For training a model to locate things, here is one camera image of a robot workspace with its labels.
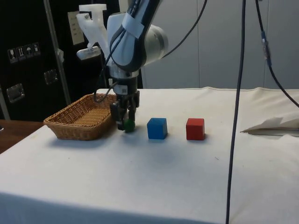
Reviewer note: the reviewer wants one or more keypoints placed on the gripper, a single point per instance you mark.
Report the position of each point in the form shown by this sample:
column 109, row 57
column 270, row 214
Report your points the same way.
column 130, row 86

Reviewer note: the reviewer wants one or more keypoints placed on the green ball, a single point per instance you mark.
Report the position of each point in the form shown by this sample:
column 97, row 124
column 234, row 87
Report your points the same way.
column 130, row 126

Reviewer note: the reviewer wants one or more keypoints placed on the blue cube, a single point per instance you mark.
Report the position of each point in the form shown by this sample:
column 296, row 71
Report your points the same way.
column 156, row 129

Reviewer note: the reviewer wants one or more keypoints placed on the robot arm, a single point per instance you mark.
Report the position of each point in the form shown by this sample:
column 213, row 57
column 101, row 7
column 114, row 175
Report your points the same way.
column 154, row 42

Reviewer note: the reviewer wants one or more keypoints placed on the wicker basket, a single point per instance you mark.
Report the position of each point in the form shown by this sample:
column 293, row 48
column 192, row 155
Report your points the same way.
column 79, row 121

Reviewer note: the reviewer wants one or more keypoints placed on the pale locker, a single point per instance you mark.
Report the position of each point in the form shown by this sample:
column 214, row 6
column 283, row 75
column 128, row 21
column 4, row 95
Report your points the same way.
column 219, row 46
column 285, row 35
column 177, row 72

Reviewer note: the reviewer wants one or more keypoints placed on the red cube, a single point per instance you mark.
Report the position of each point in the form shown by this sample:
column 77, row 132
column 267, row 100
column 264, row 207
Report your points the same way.
column 195, row 129

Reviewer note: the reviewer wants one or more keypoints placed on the black cabinet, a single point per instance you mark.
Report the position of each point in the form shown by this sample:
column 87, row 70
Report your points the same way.
column 28, row 28

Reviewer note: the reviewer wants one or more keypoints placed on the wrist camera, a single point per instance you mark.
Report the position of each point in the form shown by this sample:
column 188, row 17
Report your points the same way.
column 87, row 53

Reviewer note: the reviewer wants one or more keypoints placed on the white plastic bracket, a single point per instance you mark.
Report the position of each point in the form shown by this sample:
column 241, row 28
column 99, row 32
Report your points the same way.
column 95, row 25

